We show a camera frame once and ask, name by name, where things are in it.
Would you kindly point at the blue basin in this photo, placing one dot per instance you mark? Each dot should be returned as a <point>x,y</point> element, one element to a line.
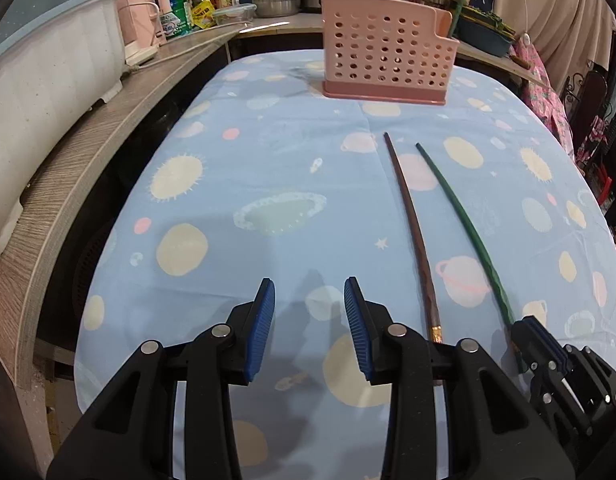
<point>485,37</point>

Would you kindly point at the pink floral cloth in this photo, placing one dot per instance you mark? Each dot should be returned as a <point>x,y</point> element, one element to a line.
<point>543,100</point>

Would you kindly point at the white tub with blue lid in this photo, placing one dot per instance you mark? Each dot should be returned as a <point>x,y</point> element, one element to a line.
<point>47,90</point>

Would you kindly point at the brown chopstick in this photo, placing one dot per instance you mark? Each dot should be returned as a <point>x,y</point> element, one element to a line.
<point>413,230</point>

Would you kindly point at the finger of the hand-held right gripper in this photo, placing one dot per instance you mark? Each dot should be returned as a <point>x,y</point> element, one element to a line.
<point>524,340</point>
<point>549,345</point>

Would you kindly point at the yellow snack packet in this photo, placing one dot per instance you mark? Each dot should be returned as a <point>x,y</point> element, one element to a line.
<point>202,14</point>

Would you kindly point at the clear glass food container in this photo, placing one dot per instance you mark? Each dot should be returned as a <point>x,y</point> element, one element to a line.
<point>235,14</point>

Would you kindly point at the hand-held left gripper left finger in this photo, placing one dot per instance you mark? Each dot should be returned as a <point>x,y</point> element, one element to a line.
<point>260,330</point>

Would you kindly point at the pink perforated utensil holder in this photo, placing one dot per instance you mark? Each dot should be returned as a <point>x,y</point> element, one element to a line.
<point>388,45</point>

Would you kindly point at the grey wooden counter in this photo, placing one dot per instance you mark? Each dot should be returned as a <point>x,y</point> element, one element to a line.
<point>87,140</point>

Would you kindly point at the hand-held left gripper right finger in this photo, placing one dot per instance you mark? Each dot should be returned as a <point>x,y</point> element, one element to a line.
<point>358,330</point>

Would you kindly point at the green chopstick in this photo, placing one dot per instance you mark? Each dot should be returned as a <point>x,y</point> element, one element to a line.
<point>468,225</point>
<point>461,5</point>

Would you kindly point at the beige curtain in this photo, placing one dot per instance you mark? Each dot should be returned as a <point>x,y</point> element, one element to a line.
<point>558,15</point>

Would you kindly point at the dark metal chair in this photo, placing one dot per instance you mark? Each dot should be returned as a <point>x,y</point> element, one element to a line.
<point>590,105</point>

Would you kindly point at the pink kitchen appliance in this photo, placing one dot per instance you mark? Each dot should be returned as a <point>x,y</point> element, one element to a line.
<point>140,15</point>

